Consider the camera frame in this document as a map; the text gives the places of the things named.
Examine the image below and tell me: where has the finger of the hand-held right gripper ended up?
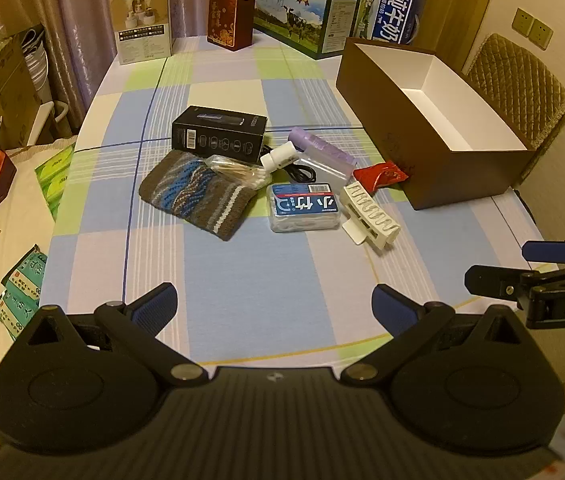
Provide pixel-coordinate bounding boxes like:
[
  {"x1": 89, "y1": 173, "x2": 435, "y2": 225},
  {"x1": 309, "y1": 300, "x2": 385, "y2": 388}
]
[
  {"x1": 464, "y1": 264, "x2": 543, "y2": 307},
  {"x1": 521, "y1": 236, "x2": 565, "y2": 266}
]

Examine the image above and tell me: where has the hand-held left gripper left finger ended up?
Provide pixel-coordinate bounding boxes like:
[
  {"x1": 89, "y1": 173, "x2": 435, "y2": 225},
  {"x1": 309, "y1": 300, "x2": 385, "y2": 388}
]
[{"x1": 15, "y1": 282, "x2": 208, "y2": 387}]

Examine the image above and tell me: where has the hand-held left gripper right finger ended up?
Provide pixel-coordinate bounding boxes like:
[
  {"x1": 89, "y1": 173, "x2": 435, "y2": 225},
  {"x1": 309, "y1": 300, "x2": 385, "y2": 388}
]
[{"x1": 340, "y1": 284, "x2": 536, "y2": 386}]

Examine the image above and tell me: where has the striped knitted pouch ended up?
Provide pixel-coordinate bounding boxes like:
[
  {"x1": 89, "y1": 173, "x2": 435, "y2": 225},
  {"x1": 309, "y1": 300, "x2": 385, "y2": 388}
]
[{"x1": 138, "y1": 149, "x2": 259, "y2": 242}]

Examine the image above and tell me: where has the clear blue-label floss box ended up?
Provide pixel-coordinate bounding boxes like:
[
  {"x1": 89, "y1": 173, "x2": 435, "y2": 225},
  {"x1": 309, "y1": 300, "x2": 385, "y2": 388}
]
[{"x1": 266, "y1": 182, "x2": 342, "y2": 234}]

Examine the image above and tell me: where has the red foil packet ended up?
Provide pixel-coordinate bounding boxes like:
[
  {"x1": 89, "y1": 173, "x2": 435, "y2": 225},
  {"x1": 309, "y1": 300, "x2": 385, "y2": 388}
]
[{"x1": 353, "y1": 160, "x2": 409, "y2": 196}]

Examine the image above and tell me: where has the black cable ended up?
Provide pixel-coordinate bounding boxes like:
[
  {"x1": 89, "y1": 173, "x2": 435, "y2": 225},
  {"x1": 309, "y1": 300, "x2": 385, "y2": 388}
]
[{"x1": 261, "y1": 144, "x2": 319, "y2": 184}]

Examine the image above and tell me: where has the bag of cotton swabs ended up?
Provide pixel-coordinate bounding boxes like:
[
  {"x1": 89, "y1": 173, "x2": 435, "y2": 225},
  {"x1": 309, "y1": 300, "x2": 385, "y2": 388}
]
[{"x1": 205, "y1": 154, "x2": 273, "y2": 191}]

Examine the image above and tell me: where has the brown cardboard storage box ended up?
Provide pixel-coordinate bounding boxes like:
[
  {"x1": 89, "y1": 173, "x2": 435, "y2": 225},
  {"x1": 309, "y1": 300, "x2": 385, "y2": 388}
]
[{"x1": 336, "y1": 36, "x2": 537, "y2": 211}]

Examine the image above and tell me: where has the small white bottle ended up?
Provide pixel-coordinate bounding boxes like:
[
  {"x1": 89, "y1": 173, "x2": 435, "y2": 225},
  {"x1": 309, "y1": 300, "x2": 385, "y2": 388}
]
[{"x1": 260, "y1": 142, "x2": 299, "y2": 172}]

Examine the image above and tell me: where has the black product box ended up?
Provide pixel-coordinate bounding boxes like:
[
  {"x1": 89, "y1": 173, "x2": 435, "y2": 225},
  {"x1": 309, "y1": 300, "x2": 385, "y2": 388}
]
[{"x1": 171, "y1": 105, "x2": 268, "y2": 164}]

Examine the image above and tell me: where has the checkered tablecloth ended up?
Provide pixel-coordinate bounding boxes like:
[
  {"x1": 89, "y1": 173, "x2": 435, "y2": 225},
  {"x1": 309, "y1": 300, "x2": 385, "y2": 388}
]
[{"x1": 37, "y1": 35, "x2": 548, "y2": 367}]

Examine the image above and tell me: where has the green white herbal packet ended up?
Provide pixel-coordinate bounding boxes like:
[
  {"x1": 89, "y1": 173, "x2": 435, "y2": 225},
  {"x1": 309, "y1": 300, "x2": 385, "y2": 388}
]
[
  {"x1": 2, "y1": 245, "x2": 48, "y2": 301},
  {"x1": 0, "y1": 290, "x2": 38, "y2": 343}
]

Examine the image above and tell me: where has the green tissue box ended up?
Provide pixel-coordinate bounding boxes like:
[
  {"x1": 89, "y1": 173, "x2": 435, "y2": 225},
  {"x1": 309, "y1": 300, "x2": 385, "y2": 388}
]
[{"x1": 35, "y1": 142, "x2": 76, "y2": 221}]

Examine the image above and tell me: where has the chair with quilted cover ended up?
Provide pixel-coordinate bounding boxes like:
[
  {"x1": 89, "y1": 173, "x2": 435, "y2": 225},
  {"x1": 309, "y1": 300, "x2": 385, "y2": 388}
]
[{"x1": 463, "y1": 33, "x2": 565, "y2": 186}]

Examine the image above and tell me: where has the large cardboard box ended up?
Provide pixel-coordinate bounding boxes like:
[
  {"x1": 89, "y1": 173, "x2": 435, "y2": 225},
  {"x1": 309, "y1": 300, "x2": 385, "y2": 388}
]
[{"x1": 0, "y1": 35, "x2": 44, "y2": 148}]

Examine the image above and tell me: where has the stack of white bowls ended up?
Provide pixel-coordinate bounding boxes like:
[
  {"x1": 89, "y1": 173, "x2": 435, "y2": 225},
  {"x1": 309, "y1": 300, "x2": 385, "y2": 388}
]
[{"x1": 22, "y1": 30, "x2": 54, "y2": 106}]

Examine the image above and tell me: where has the white product box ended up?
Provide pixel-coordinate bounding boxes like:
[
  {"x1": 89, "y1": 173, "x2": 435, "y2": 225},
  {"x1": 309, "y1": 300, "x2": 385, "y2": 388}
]
[{"x1": 109, "y1": 0, "x2": 173, "y2": 66}]

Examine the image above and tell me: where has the blue milk carton case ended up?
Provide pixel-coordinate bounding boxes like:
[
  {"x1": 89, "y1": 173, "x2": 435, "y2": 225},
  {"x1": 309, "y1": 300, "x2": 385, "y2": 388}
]
[{"x1": 329, "y1": 0, "x2": 427, "y2": 46}]

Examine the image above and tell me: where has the dark red gift box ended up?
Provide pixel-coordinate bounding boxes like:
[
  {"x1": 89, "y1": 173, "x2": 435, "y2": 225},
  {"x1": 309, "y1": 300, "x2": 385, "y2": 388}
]
[{"x1": 207, "y1": 0, "x2": 256, "y2": 52}]

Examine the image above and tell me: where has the green milk carton case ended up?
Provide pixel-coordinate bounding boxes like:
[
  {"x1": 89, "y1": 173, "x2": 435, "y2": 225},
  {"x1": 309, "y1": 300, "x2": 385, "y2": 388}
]
[{"x1": 252, "y1": 0, "x2": 364, "y2": 61}]

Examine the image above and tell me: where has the white furniture frame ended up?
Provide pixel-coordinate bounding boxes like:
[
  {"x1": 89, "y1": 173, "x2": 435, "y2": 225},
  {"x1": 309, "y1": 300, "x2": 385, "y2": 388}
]
[{"x1": 37, "y1": 101, "x2": 69, "y2": 141}]

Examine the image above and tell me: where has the beige wall socket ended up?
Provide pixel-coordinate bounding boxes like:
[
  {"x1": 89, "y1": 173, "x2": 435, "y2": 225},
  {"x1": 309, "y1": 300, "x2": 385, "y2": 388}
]
[
  {"x1": 511, "y1": 7, "x2": 536, "y2": 37},
  {"x1": 530, "y1": 18, "x2": 554, "y2": 52}
]

